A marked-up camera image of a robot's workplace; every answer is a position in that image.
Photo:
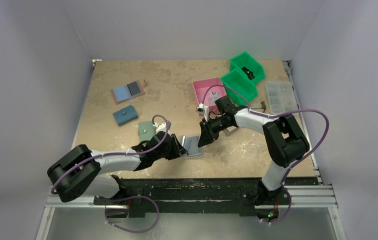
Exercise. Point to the rear green bin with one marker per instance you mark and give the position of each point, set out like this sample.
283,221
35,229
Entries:
244,59

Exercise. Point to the green bin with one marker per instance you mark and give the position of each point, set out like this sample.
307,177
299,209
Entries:
238,81
244,59

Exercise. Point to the beige card holder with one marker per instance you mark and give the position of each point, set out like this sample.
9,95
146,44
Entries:
230,130
190,144

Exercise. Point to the clear screw organizer box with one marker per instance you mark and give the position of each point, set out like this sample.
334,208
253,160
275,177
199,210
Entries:
281,97

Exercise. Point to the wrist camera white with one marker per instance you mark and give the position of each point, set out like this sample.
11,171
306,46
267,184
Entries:
162,127
203,109

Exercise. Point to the cards in pink box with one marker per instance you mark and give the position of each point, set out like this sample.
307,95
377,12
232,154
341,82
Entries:
213,96

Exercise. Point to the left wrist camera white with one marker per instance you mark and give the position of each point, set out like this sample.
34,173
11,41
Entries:
162,127

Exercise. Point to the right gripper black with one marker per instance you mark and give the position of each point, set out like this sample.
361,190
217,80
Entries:
209,127

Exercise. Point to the front green bin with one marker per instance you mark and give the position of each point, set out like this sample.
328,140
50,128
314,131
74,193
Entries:
238,81

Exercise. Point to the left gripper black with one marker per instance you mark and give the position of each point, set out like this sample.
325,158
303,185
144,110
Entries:
176,152

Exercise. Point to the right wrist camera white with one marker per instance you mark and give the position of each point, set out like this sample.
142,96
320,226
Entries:
203,109

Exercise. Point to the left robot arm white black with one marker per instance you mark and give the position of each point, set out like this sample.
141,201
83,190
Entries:
79,170

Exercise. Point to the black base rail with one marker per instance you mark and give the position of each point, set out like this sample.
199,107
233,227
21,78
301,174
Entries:
194,196

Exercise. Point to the hammer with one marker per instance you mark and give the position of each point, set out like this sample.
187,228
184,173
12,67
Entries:
262,106

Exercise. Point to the pink box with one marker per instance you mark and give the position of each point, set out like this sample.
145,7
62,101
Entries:
202,89

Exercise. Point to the black object in bin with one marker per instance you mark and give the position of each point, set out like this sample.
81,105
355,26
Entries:
249,73

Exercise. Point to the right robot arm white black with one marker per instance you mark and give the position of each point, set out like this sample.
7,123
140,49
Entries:
286,142

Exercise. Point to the blue card holder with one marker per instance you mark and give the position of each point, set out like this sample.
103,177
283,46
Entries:
125,115

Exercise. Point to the open brown card holder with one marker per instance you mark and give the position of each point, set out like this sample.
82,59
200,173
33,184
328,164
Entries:
128,91

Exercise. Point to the green card holder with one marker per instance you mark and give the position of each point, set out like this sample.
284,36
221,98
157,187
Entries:
146,131

